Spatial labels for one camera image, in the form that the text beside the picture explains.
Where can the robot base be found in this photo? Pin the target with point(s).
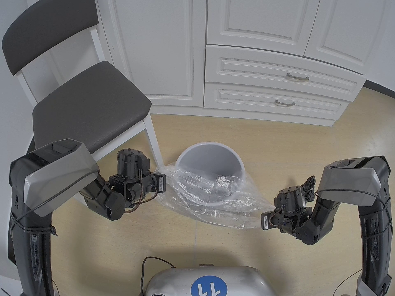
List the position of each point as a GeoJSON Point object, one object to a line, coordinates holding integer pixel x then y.
{"type": "Point", "coordinates": [172, 281]}

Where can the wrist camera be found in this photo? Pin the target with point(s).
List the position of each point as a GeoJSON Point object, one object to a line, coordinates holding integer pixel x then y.
{"type": "Point", "coordinates": [277, 202]}
{"type": "Point", "coordinates": [145, 163]}

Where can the clear plastic bag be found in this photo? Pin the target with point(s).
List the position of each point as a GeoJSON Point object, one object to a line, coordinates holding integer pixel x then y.
{"type": "Point", "coordinates": [216, 214]}

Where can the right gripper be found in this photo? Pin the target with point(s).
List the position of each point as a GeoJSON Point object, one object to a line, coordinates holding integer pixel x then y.
{"type": "Point", "coordinates": [273, 220]}

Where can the white wardrobe with drawers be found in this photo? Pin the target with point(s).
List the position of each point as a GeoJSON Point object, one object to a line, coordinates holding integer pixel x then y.
{"type": "Point", "coordinates": [160, 42]}

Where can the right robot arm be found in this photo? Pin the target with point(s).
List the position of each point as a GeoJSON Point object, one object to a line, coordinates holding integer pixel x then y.
{"type": "Point", "coordinates": [348, 177]}

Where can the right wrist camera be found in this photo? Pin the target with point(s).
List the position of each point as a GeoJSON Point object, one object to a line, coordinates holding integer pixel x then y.
{"type": "Point", "coordinates": [277, 202]}

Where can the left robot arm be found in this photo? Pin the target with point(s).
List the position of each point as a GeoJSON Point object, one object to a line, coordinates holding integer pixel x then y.
{"type": "Point", "coordinates": [55, 171]}

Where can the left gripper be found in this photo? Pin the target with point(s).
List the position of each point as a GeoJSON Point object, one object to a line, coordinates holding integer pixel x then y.
{"type": "Point", "coordinates": [159, 183]}

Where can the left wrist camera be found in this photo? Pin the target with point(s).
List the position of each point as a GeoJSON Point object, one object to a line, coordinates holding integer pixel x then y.
{"type": "Point", "coordinates": [145, 163]}

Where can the crumpled black plastic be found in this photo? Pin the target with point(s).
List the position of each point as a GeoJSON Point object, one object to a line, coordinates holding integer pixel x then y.
{"type": "Point", "coordinates": [309, 183]}

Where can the pale grey trash bin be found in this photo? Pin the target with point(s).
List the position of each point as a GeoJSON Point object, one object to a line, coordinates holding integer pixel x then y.
{"type": "Point", "coordinates": [209, 156]}

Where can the white chair grey cushions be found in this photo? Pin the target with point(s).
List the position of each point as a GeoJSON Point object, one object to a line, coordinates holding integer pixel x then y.
{"type": "Point", "coordinates": [92, 103]}

